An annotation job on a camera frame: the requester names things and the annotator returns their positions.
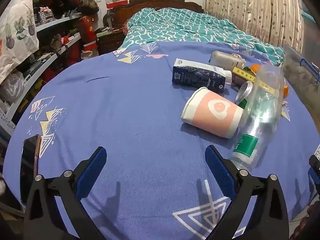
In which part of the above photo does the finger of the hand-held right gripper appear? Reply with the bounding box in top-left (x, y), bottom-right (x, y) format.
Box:
top-left (308, 155), bottom-right (320, 198)

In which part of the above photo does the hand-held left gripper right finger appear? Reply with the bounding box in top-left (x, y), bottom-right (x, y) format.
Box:
top-left (205, 145), bottom-right (290, 240)

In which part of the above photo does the orange fruit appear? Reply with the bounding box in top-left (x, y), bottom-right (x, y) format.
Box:
top-left (249, 64), bottom-right (289, 98)

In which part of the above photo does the red bag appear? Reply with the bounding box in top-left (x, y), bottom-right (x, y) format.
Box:
top-left (80, 17), bottom-right (98, 58)

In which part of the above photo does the yellow cardboard box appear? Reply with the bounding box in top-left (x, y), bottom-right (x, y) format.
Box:
top-left (231, 66), bottom-right (275, 90)

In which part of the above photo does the black smartphone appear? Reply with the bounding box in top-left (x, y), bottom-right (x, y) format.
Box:
top-left (20, 134), bottom-right (42, 204)

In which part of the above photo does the dark blue milk carton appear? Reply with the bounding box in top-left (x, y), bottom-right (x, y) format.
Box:
top-left (172, 58), bottom-right (233, 93)

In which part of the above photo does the brown handbag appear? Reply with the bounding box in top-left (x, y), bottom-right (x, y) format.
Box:
top-left (79, 0), bottom-right (100, 15)

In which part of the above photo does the white floral cloth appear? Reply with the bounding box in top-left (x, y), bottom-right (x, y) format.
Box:
top-left (0, 0), bottom-right (40, 83)

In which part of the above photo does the silver aluminium can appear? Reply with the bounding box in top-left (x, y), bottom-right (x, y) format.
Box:
top-left (234, 81), bottom-right (254, 105)

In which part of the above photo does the grey metal shelf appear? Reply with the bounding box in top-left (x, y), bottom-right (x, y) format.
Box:
top-left (0, 12), bottom-right (83, 130)

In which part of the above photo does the pink white paper cup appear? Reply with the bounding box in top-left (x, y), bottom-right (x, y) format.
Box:
top-left (181, 87), bottom-right (244, 139)

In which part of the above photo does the clear plastic bottle green label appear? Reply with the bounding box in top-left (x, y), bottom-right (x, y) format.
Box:
top-left (229, 64), bottom-right (287, 172)

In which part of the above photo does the beige leaf-print curtain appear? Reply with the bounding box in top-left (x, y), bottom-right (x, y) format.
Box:
top-left (204, 0), bottom-right (304, 48)

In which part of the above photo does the dark wooden nightstand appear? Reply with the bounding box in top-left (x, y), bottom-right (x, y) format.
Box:
top-left (96, 27), bottom-right (128, 55)

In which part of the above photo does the teal patterned quilt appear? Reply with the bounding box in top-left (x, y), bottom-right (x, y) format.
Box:
top-left (117, 7), bottom-right (285, 64)

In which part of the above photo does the clear plastic storage box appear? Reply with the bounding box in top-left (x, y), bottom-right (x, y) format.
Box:
top-left (281, 5), bottom-right (320, 113)

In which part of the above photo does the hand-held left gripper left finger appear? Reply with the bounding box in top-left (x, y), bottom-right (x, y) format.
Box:
top-left (24, 146), bottom-right (108, 240)

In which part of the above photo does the carved wooden headboard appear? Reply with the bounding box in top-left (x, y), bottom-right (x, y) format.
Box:
top-left (107, 0), bottom-right (204, 27)

